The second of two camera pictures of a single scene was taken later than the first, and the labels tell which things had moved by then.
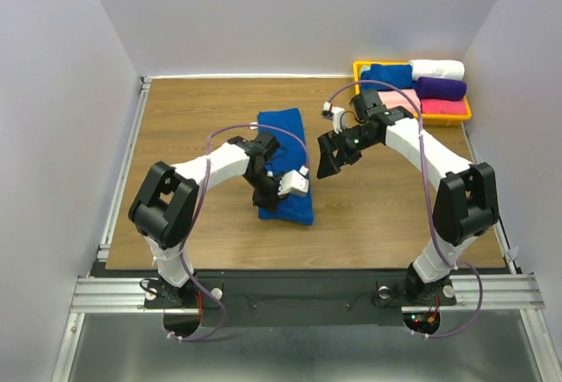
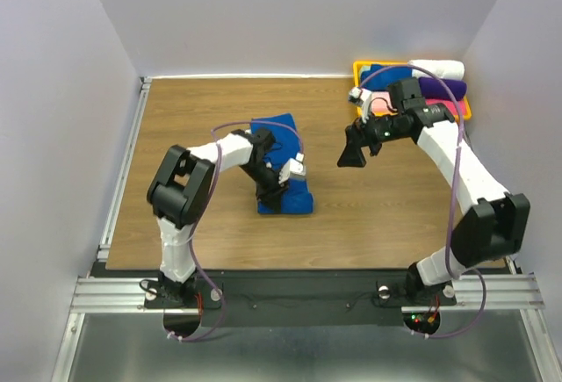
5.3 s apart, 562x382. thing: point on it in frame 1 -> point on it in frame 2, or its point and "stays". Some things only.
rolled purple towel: x=441 y=89 stays
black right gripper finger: x=328 y=163 -> x=352 y=155
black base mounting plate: x=296 y=298 stays
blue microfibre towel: x=399 y=76 stays
